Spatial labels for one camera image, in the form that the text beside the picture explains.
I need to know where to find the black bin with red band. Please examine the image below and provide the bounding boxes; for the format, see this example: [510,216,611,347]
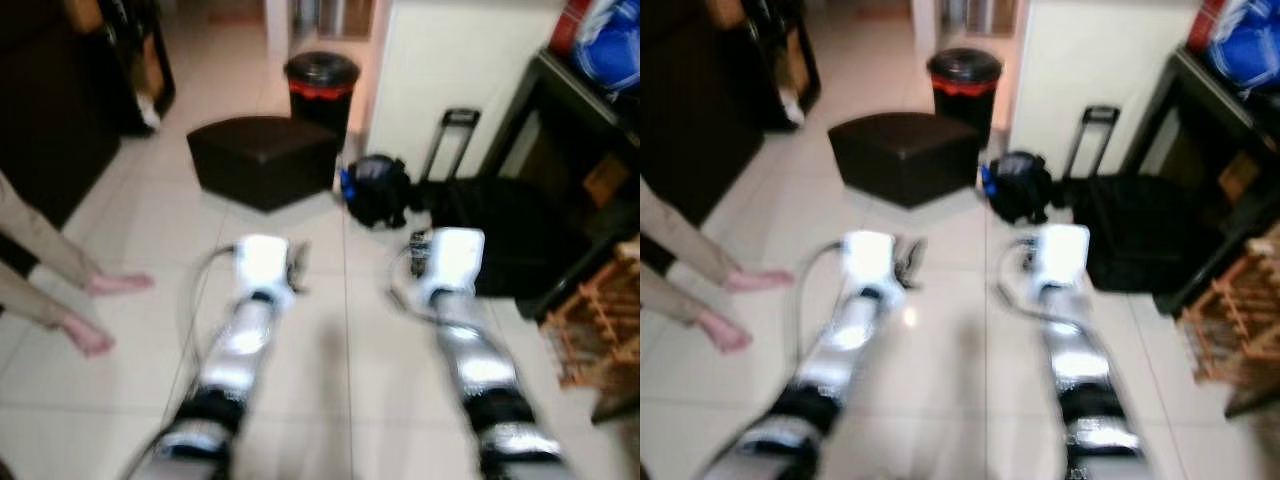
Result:
[926,47,1005,143]
[284,51,362,141]

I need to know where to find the black and blue backpack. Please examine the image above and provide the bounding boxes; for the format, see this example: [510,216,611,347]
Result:
[981,150,1057,226]
[339,154,417,230]

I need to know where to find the dark brown leather ottoman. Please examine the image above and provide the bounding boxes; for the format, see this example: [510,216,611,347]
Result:
[827,111,984,209]
[186,116,342,213]

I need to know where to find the orange wooden rack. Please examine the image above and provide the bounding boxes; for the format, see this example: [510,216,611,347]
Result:
[1178,222,1280,389]
[543,238,641,393]

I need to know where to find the person's leg in beige trousers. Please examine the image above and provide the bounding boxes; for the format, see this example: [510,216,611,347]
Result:
[640,264,754,355]
[0,262,117,359]
[0,170,157,297]
[640,178,798,294]

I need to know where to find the black chair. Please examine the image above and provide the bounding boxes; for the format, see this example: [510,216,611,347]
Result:
[98,0,178,138]
[740,0,824,133]

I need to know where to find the dark brown wooden cabinet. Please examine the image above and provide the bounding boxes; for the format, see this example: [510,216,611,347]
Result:
[640,0,769,273]
[0,0,123,276]

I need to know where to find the red package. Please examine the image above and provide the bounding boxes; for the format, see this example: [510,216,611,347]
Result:
[548,0,593,57]
[1186,0,1227,54]

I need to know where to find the blue plastic bag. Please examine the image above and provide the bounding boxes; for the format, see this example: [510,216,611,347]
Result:
[573,0,641,98]
[1205,0,1280,93]

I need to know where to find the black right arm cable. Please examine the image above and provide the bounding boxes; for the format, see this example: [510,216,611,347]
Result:
[385,245,471,331]
[995,236,1061,326]

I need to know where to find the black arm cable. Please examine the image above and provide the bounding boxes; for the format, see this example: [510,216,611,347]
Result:
[175,244,241,401]
[995,236,1061,326]
[385,245,471,331]
[790,240,849,381]

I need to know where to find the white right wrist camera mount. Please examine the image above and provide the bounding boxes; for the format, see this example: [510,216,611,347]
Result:
[424,227,487,293]
[1035,224,1091,289]

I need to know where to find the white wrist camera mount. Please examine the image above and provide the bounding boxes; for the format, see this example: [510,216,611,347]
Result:
[1035,224,1091,289]
[842,230,898,291]
[424,227,487,293]
[233,234,293,293]

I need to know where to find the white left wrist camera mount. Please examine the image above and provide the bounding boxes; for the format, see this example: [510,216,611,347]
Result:
[233,234,293,293]
[842,230,898,291]

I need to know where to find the black suitcase with pull handle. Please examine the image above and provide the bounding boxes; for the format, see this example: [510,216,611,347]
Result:
[418,107,601,301]
[1060,104,1246,296]

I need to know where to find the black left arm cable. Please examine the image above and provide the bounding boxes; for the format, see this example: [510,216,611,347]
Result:
[790,240,849,381]
[175,244,241,401]

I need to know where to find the dark cabinet with black frame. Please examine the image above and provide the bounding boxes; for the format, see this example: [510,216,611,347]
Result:
[478,48,641,323]
[1118,45,1280,317]

